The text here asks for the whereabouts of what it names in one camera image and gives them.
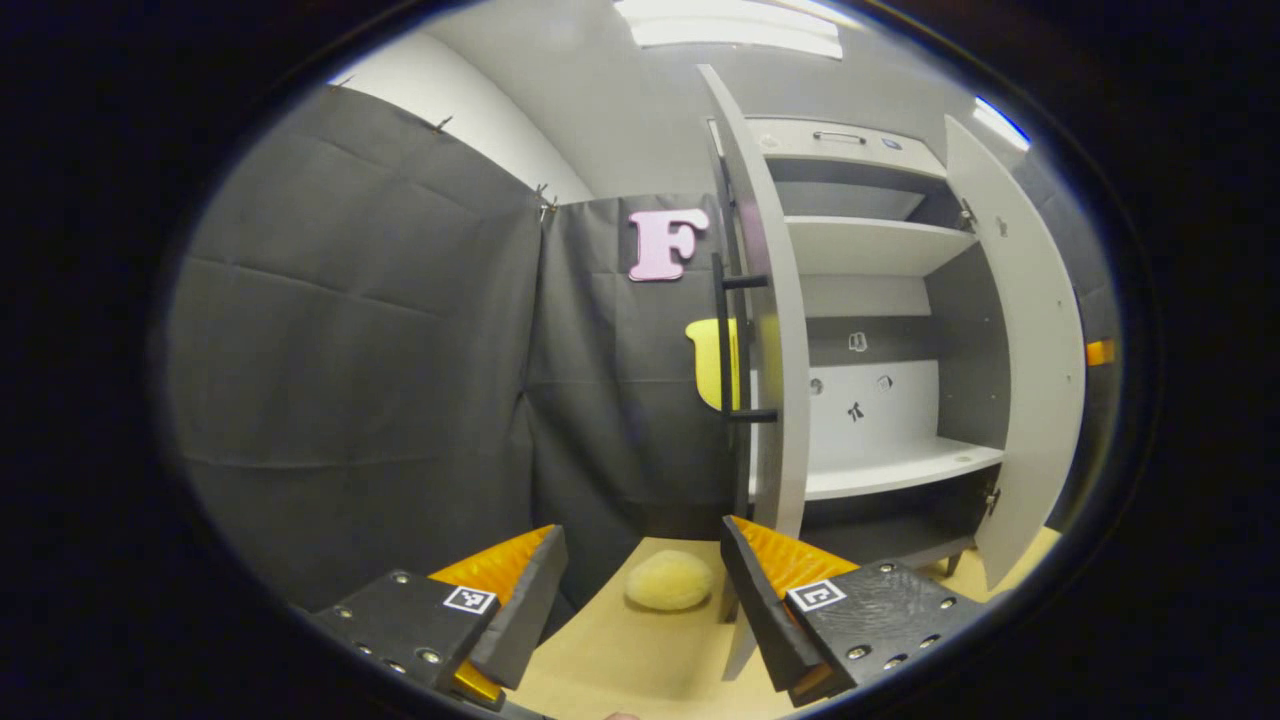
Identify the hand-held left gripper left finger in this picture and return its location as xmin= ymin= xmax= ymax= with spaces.
xmin=308 ymin=524 xmax=570 ymax=711

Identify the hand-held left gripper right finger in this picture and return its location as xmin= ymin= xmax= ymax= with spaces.
xmin=720 ymin=514 xmax=988 ymax=707

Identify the grey cabinet door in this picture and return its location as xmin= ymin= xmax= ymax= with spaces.
xmin=943 ymin=115 xmax=1088 ymax=591
xmin=697 ymin=65 xmax=811 ymax=681

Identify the grey cabinet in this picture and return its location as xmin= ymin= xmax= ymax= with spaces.
xmin=745 ymin=117 xmax=1006 ymax=581

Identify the yellow fluffy round pad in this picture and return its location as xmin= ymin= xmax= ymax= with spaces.
xmin=625 ymin=550 xmax=716 ymax=612

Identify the ceiling light panel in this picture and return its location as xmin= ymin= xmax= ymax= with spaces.
xmin=975 ymin=97 xmax=1031 ymax=151
xmin=612 ymin=0 xmax=844 ymax=59

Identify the black backdrop cloth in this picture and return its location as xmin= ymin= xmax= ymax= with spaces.
xmin=165 ymin=85 xmax=1121 ymax=611

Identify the black door handle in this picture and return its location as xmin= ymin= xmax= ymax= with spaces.
xmin=711 ymin=253 xmax=779 ymax=423

